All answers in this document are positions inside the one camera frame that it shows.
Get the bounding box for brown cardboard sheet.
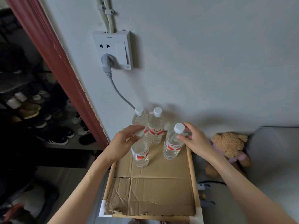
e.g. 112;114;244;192
104;131;196;217

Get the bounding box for row of assorted shoes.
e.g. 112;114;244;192
5;90;97;146

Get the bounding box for clear water bottle red label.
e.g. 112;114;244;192
163;123;185;161
132;106;149;136
148;107;165;145
131;130;150;169

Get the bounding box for red door frame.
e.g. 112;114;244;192
4;0;109;144

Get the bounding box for person's right hand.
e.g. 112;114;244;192
176;122;219;162

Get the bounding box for white wall conduit pipes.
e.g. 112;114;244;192
96;0;115;33

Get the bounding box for wooden frame tray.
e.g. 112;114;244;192
98;131;204;223

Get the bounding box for brown teddy bear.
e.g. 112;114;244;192
205;132;252;178

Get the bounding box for grey power cable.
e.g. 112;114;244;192
109;76;136;110

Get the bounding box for person's left hand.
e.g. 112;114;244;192
109;125;146;166

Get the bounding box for grey power plug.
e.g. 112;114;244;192
101;53;115;78

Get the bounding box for dark shoe rack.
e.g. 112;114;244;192
0;65;100;151

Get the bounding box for white wall socket switch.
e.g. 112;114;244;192
92;31;133;70

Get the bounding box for person's left forearm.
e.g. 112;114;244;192
48;149;118;224

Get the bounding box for person's right forearm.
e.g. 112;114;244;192
207;150;298;224

